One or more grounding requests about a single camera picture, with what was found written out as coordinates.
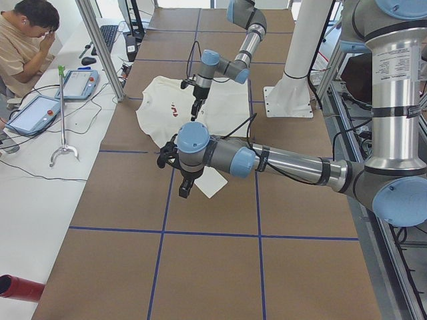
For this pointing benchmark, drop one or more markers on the silver reacher grabber tool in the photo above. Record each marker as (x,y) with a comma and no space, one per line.
(64,148)

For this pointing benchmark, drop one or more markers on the black power adapter box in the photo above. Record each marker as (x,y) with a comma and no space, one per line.
(131,47)

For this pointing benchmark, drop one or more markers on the seated person in beige shirt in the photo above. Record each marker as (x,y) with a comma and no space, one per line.
(27,34)

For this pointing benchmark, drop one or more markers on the blue teach pendant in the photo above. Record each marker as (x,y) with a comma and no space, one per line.
(78,85)
(35,116)

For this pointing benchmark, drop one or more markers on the far blue teach pendant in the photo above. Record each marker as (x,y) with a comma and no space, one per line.
(78,85)

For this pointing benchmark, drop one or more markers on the red cylinder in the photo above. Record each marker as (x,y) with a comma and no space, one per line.
(17,288)

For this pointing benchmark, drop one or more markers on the black keyboard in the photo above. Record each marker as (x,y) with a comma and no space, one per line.
(109,33)

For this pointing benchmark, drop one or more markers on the near blue teach pendant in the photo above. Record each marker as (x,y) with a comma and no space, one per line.
(35,116)

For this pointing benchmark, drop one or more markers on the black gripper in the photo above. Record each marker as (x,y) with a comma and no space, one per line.
(200,92)
(187,174)

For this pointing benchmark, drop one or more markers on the aluminium frame post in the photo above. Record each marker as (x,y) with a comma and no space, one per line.
(88,15)

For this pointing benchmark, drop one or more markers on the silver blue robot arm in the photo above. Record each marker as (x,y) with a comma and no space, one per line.
(245,15)
(286,145)

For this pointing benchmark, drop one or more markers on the small black orange circuit board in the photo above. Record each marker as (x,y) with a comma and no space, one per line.
(125,70)

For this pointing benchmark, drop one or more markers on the aluminium side frame rail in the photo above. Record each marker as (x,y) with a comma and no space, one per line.
(392,181)

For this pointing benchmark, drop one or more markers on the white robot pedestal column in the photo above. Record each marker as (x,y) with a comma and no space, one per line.
(297,66)

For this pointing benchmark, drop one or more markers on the cream white long-sleeve shirt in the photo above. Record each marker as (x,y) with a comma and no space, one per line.
(160,106)

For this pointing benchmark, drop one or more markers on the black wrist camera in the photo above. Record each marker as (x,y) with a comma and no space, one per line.
(168,155)
(187,82)

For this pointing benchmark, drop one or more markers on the black computer mouse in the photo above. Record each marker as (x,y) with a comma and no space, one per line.
(88,61)

